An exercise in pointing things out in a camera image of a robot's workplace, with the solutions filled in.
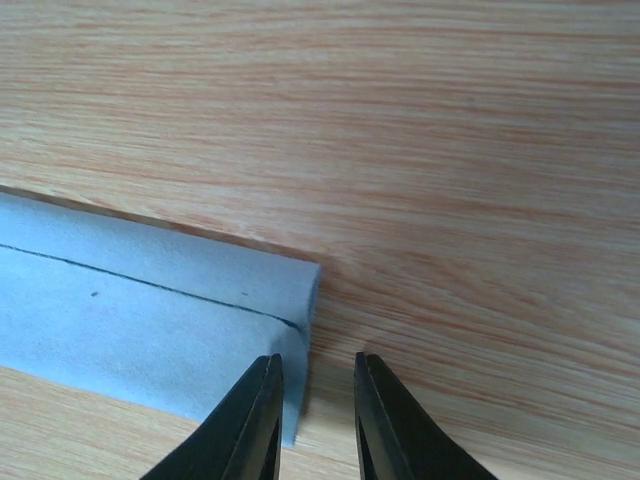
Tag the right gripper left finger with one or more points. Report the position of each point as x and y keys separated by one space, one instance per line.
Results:
x=241 y=438

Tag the light blue cleaning cloth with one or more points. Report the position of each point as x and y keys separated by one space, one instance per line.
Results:
x=152 y=316

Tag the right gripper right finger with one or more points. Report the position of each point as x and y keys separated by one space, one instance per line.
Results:
x=396 y=437

